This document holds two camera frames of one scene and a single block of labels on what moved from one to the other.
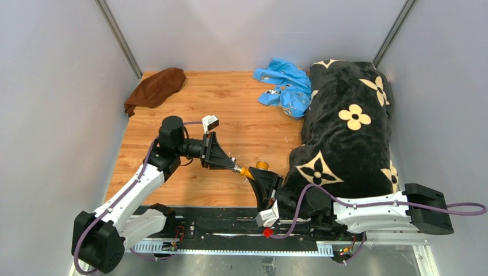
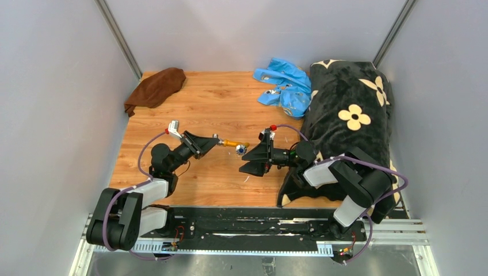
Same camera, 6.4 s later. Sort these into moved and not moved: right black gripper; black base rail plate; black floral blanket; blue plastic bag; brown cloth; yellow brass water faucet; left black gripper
Moved: left black gripper; right black gripper; yellow brass water faucet
Not moved: blue plastic bag; black floral blanket; black base rail plate; brown cloth
